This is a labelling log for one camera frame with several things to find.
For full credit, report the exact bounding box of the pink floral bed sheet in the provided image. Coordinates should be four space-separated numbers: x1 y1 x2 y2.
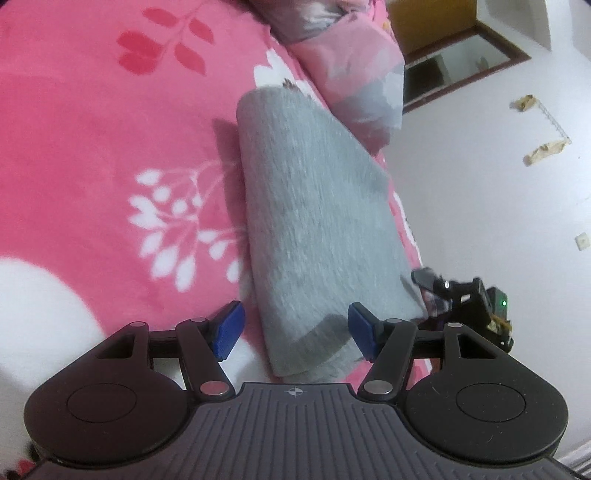
0 0 435 480

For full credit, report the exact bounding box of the brown wooden door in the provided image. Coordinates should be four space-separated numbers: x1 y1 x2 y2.
387 0 477 56

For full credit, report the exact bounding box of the pink and grey duvet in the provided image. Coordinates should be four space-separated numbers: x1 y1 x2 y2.
252 1 405 155

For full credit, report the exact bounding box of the grey fleece garment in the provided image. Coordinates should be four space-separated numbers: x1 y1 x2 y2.
236 87 427 383

